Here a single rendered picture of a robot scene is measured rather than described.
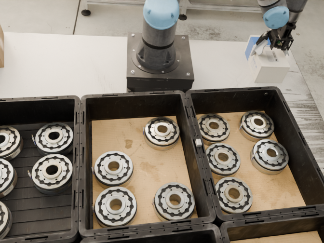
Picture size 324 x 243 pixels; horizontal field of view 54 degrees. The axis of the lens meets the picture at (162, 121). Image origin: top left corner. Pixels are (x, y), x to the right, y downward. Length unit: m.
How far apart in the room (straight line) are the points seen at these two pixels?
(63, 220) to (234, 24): 2.45
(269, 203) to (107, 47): 0.92
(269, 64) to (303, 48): 1.63
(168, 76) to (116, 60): 0.29
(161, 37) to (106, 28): 1.66
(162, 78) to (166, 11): 0.24
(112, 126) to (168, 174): 0.23
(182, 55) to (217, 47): 0.29
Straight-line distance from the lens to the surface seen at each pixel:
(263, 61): 1.35
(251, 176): 0.94
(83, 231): 0.72
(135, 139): 0.94
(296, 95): 1.41
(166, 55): 1.17
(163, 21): 1.06
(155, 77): 1.16
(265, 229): 0.82
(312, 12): 3.49
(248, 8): 2.97
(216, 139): 0.93
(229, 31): 2.88
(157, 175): 0.88
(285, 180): 0.97
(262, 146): 0.97
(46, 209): 0.86
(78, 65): 1.35
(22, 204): 0.88
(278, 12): 1.07
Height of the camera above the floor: 1.60
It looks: 52 degrees down
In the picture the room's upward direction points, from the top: 8 degrees clockwise
